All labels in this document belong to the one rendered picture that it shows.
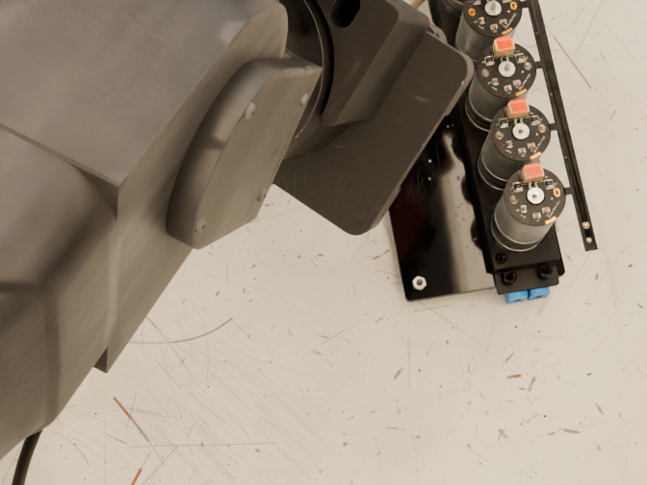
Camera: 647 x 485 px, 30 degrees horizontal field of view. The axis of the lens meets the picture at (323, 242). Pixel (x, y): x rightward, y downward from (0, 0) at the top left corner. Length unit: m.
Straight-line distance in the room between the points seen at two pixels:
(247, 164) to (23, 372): 0.06
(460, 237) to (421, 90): 0.18
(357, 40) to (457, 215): 0.23
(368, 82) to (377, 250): 0.23
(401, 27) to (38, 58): 0.16
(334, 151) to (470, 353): 0.19
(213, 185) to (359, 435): 0.34
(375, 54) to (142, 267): 0.13
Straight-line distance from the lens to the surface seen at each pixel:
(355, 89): 0.32
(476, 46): 0.53
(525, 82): 0.51
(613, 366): 0.55
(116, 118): 0.18
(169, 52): 0.19
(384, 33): 0.32
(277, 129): 0.24
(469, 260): 0.54
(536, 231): 0.50
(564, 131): 0.51
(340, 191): 0.37
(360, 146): 0.37
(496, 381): 0.54
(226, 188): 0.22
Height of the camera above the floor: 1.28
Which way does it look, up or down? 75 degrees down
